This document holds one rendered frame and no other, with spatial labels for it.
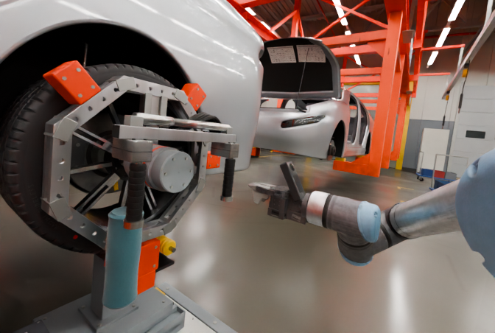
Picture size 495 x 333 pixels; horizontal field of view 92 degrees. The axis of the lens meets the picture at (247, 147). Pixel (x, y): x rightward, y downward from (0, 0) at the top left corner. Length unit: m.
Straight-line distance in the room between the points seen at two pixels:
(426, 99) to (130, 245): 13.48
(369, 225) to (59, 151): 0.77
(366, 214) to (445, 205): 0.16
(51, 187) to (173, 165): 0.29
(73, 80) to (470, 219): 0.77
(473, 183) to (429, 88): 13.60
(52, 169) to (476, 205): 0.77
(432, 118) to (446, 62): 2.45
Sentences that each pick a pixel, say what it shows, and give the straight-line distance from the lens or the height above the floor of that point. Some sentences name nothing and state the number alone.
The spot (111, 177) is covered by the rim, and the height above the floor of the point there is 0.79.
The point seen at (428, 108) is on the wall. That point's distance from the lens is 13.68.
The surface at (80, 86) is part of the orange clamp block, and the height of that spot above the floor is 1.06.
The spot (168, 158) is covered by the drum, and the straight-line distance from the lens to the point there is 0.72.
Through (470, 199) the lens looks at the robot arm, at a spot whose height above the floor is 0.96.
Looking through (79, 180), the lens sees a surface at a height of 0.76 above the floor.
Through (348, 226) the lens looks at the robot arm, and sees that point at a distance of 0.65.
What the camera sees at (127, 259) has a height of 0.62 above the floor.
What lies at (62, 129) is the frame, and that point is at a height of 0.95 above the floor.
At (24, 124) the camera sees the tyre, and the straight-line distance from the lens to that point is 0.82.
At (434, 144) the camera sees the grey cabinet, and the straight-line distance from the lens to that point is 11.95.
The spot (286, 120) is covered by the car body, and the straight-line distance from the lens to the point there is 3.16.
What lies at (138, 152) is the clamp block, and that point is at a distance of 0.58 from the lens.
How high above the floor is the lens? 1.00
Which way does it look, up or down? 4 degrees down
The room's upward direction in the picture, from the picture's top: 6 degrees clockwise
